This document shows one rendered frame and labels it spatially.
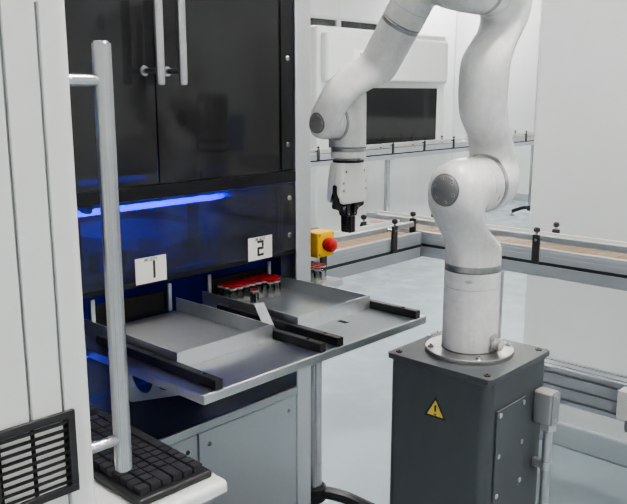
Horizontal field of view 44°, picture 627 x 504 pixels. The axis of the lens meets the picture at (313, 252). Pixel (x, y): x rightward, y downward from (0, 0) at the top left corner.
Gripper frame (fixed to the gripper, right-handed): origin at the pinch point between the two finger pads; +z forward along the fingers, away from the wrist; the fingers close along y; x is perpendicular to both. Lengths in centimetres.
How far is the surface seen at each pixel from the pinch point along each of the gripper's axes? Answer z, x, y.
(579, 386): 60, 25, -84
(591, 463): 110, 10, -136
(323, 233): 7.4, -23.1, -17.0
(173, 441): 52, -25, 36
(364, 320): 22.3, 7.5, 2.8
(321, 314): 19.9, 2.0, 12.0
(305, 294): 21.9, -18.9, -4.9
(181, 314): 21.8, -28.3, 29.5
